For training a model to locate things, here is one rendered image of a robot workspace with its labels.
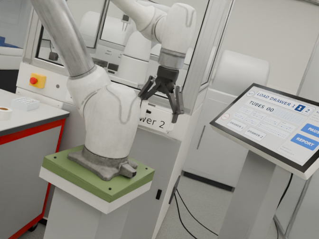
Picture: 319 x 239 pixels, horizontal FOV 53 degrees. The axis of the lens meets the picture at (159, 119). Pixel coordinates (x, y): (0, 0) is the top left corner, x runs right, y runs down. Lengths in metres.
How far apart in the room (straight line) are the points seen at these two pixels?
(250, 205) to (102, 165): 0.72
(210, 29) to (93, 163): 0.93
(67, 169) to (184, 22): 0.59
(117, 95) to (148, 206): 0.99
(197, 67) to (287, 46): 3.54
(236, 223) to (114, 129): 0.79
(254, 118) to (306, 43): 3.81
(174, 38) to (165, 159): 0.84
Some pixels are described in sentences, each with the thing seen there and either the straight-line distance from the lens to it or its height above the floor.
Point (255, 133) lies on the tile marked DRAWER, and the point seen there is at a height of 1.01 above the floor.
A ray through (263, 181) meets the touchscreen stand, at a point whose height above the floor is 0.82.
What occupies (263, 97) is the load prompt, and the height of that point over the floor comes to 1.15.
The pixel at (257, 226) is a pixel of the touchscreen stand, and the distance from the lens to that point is 1.52.
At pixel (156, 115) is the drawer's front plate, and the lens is 1.69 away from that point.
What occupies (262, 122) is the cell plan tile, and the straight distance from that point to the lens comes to 1.42.
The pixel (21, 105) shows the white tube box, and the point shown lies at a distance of 1.71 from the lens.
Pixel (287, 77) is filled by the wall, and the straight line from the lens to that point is 5.13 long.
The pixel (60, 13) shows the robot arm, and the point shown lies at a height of 1.24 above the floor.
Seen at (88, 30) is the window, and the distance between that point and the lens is 1.84.
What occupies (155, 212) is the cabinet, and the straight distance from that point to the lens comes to 1.86.
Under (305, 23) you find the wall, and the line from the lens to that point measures 5.20.
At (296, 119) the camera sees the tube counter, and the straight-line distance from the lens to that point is 1.38.
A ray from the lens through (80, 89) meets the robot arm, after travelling 1.15.
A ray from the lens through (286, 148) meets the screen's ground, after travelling 1.29.
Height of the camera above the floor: 1.22
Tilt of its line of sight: 12 degrees down
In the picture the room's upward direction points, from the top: 16 degrees clockwise
